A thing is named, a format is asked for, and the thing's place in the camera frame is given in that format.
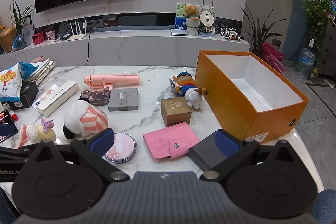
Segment grey drawer cabinet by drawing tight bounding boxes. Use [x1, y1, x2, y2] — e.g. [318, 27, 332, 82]
[322, 20, 336, 78]

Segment black box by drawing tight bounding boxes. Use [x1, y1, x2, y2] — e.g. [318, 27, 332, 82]
[7, 81, 39, 110]

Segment black cable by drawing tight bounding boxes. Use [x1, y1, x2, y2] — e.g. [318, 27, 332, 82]
[85, 21, 101, 66]

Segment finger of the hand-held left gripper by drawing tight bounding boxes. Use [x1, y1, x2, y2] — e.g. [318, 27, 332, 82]
[0, 123, 16, 138]
[0, 145, 37, 162]

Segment yellow purple crochet doll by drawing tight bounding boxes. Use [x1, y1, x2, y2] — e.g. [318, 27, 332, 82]
[33, 117, 57, 144]

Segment person's left leg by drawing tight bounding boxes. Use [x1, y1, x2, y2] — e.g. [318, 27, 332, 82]
[0, 187, 21, 224]

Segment round white hand fan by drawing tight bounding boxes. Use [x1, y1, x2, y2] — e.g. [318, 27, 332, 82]
[199, 5, 217, 32]

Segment leafy green plant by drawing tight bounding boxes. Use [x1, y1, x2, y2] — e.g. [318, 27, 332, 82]
[300, 0, 334, 57]

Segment small gold box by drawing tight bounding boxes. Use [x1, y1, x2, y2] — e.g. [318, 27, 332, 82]
[161, 96, 192, 127]

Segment brown teddy bear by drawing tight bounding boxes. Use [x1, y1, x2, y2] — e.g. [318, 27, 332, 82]
[183, 5, 200, 20]

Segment orange cardboard box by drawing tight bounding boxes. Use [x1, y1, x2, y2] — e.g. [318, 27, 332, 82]
[196, 50, 310, 144]

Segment green can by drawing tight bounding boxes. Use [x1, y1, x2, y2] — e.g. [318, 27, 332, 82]
[309, 67, 319, 83]

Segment green blue painted canvas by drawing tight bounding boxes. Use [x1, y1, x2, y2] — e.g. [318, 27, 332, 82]
[175, 3, 192, 30]

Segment white ring binder notebook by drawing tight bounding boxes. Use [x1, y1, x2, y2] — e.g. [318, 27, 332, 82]
[26, 60, 56, 86]

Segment pink card wallet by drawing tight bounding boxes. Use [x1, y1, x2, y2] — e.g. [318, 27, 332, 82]
[143, 122, 200, 163]

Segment long leaf potted plant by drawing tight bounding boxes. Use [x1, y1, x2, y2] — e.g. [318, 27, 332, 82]
[240, 4, 284, 57]

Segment white blue snack bag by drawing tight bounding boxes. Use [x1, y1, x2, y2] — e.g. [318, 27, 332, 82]
[0, 62, 48, 104]

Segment white long box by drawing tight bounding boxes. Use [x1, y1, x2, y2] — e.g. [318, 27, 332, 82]
[35, 80, 79, 117]

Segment potted plant blue wrap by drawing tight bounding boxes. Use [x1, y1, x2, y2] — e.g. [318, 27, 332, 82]
[11, 2, 35, 51]

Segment person's right leg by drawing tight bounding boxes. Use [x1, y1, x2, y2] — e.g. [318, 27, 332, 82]
[313, 189, 336, 224]

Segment white router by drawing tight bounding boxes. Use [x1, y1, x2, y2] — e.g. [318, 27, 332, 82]
[68, 20, 89, 41]

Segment blue tissue box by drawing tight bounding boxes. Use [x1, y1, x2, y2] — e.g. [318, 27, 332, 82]
[199, 30, 219, 38]

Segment pink selfie stick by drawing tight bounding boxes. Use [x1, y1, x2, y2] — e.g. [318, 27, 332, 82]
[83, 73, 140, 90]

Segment red box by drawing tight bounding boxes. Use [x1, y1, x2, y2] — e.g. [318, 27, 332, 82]
[32, 32, 45, 45]

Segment gold vase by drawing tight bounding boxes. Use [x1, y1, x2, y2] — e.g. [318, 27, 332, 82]
[0, 26, 18, 53]

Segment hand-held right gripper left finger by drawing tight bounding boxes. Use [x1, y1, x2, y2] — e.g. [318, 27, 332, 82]
[25, 128, 131, 184]

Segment marble television console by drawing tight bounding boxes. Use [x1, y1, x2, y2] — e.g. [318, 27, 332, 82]
[0, 12, 251, 67]

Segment plush doll blue outfit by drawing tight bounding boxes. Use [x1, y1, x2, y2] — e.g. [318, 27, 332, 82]
[169, 71, 209, 110]

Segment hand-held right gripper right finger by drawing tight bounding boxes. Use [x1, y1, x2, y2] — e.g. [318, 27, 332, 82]
[199, 129, 310, 184]

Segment black white checkered toys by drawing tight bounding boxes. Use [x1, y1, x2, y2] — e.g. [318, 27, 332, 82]
[219, 26, 244, 42]

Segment dark grey square box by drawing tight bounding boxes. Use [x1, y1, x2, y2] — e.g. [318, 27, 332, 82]
[188, 131, 246, 171]

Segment pink white crochet doll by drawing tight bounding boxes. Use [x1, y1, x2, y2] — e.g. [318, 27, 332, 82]
[15, 124, 41, 149]

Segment large water bottle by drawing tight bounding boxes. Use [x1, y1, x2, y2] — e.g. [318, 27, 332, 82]
[295, 47, 316, 80]

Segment panda plush striped pink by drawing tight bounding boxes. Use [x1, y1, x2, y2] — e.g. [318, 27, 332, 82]
[62, 98, 109, 140]

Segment person's leg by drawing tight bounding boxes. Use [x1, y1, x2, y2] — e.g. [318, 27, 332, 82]
[0, 187, 21, 224]
[313, 189, 336, 224]

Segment dark printed card box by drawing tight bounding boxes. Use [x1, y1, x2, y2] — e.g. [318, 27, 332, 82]
[80, 88, 110, 107]

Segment round pink compact mirror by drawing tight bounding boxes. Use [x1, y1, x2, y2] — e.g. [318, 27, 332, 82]
[104, 132, 136, 164]

